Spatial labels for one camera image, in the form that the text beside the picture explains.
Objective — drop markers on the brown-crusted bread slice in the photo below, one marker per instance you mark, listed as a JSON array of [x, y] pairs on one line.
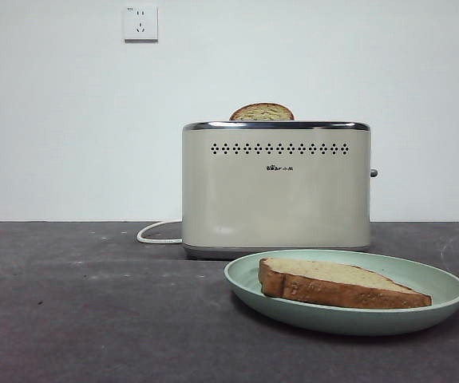
[[261, 112], [325, 285]]

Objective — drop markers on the pale green round plate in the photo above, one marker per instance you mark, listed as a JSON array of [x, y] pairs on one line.
[[333, 319]]

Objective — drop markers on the cream toaster with chrome top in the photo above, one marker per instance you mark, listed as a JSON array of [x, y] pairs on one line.
[[273, 199]]

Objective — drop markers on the white wall socket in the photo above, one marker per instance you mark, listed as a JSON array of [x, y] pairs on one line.
[[141, 23]]

